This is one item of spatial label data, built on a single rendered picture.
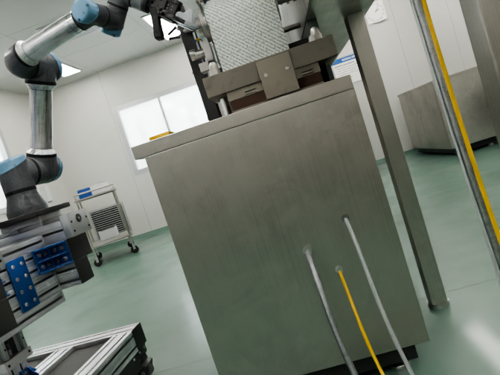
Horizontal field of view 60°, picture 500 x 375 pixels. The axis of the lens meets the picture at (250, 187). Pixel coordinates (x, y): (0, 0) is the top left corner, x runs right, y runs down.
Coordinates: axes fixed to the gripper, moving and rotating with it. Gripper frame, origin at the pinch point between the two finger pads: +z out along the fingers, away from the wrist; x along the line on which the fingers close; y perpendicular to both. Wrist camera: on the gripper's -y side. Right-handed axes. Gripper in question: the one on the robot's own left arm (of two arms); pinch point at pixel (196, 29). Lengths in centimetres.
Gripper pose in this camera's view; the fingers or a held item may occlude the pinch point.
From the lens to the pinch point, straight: 166.5
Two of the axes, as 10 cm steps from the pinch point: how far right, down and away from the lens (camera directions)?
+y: 3.9, -9.1, -1.2
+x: 0.7, -1.0, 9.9
